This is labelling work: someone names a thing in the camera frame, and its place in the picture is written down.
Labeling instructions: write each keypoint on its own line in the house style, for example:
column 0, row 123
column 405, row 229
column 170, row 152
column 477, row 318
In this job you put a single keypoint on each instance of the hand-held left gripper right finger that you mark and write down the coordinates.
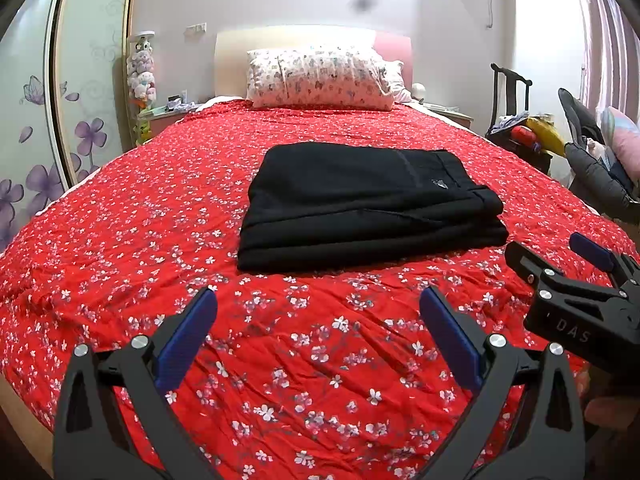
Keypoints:
column 450, row 340

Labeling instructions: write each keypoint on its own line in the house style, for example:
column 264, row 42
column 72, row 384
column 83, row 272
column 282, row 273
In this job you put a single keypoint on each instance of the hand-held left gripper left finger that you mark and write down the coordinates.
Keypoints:
column 185, row 340

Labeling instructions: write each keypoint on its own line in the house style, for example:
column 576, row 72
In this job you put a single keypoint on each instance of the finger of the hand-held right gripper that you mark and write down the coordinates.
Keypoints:
column 592, row 252
column 522, row 260

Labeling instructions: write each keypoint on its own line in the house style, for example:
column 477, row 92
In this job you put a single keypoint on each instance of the black pants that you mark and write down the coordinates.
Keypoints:
column 350, row 200

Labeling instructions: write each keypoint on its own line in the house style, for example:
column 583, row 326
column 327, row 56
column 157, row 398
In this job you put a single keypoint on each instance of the person's right hand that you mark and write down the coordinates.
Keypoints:
column 612, row 410

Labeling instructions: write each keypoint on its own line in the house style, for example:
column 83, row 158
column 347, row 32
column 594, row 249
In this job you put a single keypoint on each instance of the grey padded jacket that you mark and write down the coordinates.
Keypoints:
column 595, row 175

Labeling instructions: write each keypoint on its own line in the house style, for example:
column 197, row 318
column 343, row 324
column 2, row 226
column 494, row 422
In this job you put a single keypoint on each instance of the pastel pink cushion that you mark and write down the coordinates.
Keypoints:
column 625, row 140

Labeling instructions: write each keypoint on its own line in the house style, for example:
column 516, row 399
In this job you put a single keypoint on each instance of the yellow plush toy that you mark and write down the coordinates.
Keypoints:
column 547, row 137

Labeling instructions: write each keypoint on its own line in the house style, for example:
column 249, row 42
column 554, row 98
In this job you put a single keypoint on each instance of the red toy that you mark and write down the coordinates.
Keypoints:
column 522, row 136

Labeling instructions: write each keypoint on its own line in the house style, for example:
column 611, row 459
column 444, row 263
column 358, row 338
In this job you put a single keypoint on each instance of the red floral bedspread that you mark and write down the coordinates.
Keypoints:
column 150, row 210

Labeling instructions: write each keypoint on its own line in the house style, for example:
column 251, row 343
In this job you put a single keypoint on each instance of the wooden bedside table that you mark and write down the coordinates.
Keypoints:
column 452, row 116

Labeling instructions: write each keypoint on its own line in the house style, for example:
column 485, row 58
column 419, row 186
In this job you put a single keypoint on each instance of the black chair with clothes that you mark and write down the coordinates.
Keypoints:
column 496, row 95

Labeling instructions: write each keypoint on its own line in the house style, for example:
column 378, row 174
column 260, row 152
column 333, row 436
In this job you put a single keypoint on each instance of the white round ornament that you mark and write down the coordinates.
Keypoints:
column 419, row 91

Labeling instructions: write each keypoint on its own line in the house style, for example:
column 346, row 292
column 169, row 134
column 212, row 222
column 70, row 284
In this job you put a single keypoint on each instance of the pink curtain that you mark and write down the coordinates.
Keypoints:
column 610, row 50

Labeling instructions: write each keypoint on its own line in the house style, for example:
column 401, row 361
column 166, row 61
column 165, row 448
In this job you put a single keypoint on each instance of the green toy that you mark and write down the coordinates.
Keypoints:
column 143, row 127

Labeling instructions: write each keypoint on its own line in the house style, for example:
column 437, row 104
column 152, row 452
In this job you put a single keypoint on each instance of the pink nightstand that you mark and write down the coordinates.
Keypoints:
column 165, row 122

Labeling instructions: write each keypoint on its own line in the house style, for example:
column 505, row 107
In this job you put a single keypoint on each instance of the column of plush toys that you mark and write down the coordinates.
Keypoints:
column 142, row 72

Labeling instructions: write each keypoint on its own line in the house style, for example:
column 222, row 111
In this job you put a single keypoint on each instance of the floral print pillow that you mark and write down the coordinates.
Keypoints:
column 320, row 77

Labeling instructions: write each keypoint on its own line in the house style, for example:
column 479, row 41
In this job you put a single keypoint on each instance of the cream and pink headboard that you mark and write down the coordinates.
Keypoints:
column 235, row 65

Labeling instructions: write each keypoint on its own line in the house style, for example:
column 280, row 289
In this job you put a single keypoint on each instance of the floral sliding door wardrobe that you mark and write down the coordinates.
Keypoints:
column 30, row 60

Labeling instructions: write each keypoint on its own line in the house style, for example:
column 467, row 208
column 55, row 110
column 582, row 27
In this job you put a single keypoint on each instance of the white wall switch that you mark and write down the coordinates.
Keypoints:
column 195, row 29

